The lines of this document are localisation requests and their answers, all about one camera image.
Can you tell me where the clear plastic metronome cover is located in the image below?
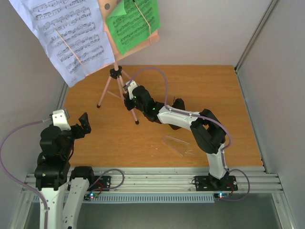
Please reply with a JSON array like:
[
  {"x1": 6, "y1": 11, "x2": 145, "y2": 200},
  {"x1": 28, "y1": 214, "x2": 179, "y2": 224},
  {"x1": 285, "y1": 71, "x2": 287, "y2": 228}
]
[{"x1": 162, "y1": 135, "x2": 194, "y2": 156}]

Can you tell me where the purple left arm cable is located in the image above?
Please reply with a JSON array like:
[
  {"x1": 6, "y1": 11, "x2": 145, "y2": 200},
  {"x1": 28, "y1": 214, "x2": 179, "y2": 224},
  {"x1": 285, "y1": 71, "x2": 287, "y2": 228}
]
[{"x1": 0, "y1": 119, "x2": 52, "y2": 229}]

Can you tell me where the right controller board with LEDs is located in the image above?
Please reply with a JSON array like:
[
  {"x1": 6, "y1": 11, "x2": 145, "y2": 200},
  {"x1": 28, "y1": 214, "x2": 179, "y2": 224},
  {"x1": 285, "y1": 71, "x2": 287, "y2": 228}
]
[{"x1": 214, "y1": 192, "x2": 230, "y2": 199}]

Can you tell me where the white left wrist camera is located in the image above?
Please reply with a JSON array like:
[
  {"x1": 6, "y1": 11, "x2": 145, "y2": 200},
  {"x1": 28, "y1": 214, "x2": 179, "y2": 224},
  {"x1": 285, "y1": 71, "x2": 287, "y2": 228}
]
[{"x1": 51, "y1": 108, "x2": 71, "y2": 131}]

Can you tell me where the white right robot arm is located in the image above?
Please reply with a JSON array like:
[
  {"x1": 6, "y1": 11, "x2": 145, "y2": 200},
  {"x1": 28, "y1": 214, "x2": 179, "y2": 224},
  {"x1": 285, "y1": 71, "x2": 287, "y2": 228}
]
[{"x1": 123, "y1": 81, "x2": 229, "y2": 190}]

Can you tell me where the left controller board with LEDs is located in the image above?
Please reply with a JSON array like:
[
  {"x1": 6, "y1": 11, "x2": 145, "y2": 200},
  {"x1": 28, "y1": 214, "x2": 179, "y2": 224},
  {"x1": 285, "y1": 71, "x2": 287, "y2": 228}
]
[{"x1": 83, "y1": 193, "x2": 99, "y2": 201}]

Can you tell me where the controller board with leds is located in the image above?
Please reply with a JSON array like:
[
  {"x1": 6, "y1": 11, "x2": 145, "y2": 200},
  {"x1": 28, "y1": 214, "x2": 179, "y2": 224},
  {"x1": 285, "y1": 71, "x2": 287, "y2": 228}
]
[
  {"x1": 214, "y1": 192, "x2": 230, "y2": 199},
  {"x1": 83, "y1": 193, "x2": 99, "y2": 201}
]

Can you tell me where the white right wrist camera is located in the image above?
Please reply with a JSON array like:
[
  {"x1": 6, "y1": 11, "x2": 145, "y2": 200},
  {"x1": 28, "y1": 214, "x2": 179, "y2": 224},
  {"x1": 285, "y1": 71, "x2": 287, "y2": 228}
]
[{"x1": 123, "y1": 80, "x2": 139, "y2": 100}]

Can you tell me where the black metronome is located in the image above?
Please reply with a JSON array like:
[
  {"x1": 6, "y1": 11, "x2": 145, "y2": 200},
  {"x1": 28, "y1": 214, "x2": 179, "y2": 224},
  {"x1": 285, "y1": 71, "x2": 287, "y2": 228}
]
[{"x1": 169, "y1": 98, "x2": 185, "y2": 130}]

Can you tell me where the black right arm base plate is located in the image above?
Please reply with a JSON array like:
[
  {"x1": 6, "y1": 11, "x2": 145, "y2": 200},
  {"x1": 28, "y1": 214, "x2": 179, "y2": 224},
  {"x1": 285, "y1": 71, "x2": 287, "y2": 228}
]
[{"x1": 192, "y1": 176, "x2": 238, "y2": 191}]

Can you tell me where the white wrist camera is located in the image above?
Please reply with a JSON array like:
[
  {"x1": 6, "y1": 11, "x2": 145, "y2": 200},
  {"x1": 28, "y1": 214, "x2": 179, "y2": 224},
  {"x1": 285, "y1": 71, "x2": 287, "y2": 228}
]
[
  {"x1": 123, "y1": 80, "x2": 139, "y2": 100},
  {"x1": 51, "y1": 108, "x2": 71, "y2": 131}
]

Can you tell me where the white sheet music page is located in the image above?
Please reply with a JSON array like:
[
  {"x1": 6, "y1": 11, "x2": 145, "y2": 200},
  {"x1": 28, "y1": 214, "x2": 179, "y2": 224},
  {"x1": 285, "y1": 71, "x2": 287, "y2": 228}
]
[{"x1": 10, "y1": 0, "x2": 115, "y2": 87}]

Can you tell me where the grey slotted cable duct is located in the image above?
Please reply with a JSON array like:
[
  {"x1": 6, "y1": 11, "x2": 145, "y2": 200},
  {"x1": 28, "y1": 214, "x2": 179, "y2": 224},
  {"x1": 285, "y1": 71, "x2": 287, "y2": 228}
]
[{"x1": 32, "y1": 193, "x2": 215, "y2": 204}]

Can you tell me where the aluminium mounting rail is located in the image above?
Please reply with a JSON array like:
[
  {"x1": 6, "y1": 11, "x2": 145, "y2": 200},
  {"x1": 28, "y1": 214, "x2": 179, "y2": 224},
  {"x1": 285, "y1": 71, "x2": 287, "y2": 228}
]
[{"x1": 22, "y1": 167, "x2": 284, "y2": 194}]

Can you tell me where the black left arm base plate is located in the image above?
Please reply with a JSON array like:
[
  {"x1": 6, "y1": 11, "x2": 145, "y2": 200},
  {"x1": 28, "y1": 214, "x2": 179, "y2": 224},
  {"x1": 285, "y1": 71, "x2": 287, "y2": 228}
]
[{"x1": 89, "y1": 176, "x2": 111, "y2": 191}]

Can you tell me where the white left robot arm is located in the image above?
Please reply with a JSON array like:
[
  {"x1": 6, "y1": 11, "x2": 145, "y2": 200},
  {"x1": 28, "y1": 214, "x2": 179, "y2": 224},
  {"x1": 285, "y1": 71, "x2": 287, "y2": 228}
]
[{"x1": 34, "y1": 110, "x2": 96, "y2": 229}]

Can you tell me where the green sheet music page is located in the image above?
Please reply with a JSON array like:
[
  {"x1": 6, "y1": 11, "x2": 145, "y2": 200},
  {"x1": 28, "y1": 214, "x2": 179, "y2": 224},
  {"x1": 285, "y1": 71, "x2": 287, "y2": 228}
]
[{"x1": 106, "y1": 0, "x2": 161, "y2": 55}]

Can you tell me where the pink music stand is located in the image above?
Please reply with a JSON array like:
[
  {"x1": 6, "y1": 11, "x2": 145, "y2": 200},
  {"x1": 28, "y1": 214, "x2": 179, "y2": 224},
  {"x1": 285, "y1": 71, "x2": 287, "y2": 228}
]
[{"x1": 55, "y1": 0, "x2": 160, "y2": 125}]

